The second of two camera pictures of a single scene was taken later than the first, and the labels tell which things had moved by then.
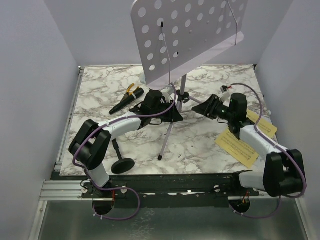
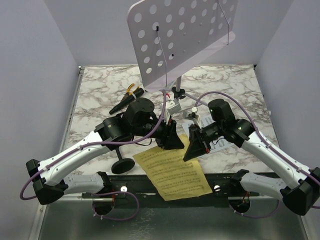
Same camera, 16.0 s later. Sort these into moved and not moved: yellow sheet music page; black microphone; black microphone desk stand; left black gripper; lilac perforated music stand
Moved: lilac perforated music stand; left black gripper; yellow sheet music page
Not moved: black microphone desk stand; black microphone
